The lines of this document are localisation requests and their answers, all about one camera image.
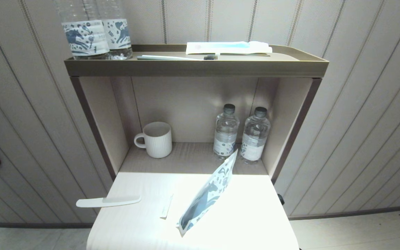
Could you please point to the small black knob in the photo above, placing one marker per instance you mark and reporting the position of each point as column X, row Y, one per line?
column 281, row 199

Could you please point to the wrapped toothbrush white packet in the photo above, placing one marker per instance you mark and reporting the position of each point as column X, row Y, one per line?
column 227, row 47

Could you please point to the small white paper packet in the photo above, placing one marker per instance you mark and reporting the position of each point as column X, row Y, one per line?
column 167, row 207

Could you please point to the grey toothbrush black bristles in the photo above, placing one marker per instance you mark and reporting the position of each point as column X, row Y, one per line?
column 172, row 57

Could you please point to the beige shelf unit brown tray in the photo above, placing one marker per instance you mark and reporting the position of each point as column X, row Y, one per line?
column 193, row 67

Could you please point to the clear bottle blue horse label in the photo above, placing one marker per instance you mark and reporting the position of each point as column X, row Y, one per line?
column 85, row 38
column 118, row 33

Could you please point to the small clear water bottle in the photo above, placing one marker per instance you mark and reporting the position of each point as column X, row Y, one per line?
column 255, row 135
column 226, row 132

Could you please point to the horse print zipper pouch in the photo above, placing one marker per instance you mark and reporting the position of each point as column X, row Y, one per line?
column 203, row 198

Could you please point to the white ribbed mug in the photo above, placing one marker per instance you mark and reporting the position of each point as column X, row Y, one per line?
column 158, row 142

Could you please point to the white comb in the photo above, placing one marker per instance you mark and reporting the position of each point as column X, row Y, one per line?
column 109, row 201

